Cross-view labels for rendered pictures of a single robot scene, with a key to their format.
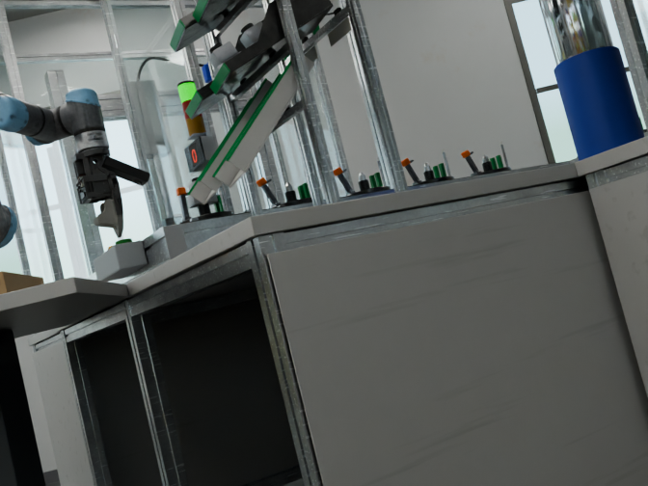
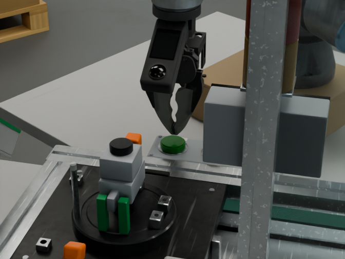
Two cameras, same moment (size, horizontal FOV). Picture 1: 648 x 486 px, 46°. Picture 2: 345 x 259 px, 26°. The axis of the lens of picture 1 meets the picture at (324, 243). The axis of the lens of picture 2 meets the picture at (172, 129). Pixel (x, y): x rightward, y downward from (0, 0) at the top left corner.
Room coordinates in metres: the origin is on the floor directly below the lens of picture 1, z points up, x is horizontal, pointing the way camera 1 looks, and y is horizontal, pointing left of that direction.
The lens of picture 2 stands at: (2.52, -0.24, 1.59)
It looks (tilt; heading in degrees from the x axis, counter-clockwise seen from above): 31 degrees down; 135
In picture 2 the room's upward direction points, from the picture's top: straight up
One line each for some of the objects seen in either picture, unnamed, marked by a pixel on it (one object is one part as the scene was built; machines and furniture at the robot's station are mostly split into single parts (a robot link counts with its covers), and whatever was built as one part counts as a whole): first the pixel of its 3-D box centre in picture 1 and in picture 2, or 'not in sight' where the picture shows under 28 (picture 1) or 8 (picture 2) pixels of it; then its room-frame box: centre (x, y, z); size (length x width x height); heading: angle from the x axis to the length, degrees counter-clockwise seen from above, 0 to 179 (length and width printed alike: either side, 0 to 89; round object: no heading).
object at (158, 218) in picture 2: not in sight; (156, 219); (1.96, 0.28, 1.00); 0.02 x 0.01 x 0.02; 122
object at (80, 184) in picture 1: (96, 176); (177, 40); (1.79, 0.49, 1.13); 0.09 x 0.08 x 0.12; 122
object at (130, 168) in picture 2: (203, 191); (119, 170); (1.91, 0.26, 1.06); 0.08 x 0.04 x 0.07; 122
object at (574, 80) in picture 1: (601, 112); not in sight; (1.82, -0.72, 1.00); 0.16 x 0.16 x 0.27
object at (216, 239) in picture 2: not in sight; (216, 250); (2.01, 0.34, 0.95); 0.01 x 0.01 x 0.04; 32
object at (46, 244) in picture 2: not in sight; (43, 244); (1.87, 0.16, 0.97); 0.02 x 0.02 x 0.01; 32
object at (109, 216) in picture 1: (109, 218); (167, 102); (1.78, 0.48, 1.03); 0.06 x 0.03 x 0.09; 122
